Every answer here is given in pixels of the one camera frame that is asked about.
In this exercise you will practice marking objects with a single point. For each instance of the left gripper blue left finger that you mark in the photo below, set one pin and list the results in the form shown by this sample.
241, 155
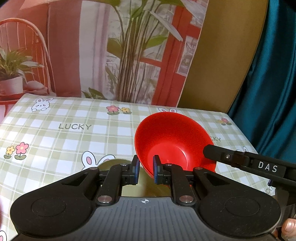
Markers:
112, 180

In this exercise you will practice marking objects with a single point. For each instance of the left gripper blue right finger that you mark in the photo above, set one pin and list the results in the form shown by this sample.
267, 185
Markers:
174, 176

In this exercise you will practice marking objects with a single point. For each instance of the red plastic bowl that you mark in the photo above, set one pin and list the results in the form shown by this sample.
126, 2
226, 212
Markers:
175, 138

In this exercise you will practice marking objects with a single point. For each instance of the person's right hand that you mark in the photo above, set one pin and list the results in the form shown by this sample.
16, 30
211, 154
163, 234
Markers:
288, 230

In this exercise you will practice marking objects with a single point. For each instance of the teal curtain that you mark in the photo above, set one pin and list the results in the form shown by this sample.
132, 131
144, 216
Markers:
264, 108

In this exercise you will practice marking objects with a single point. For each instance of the green checkered tablecloth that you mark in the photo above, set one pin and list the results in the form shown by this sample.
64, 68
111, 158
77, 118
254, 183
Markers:
43, 146

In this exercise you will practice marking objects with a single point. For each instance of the printed room backdrop cloth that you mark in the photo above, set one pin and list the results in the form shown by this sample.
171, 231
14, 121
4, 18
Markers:
130, 51

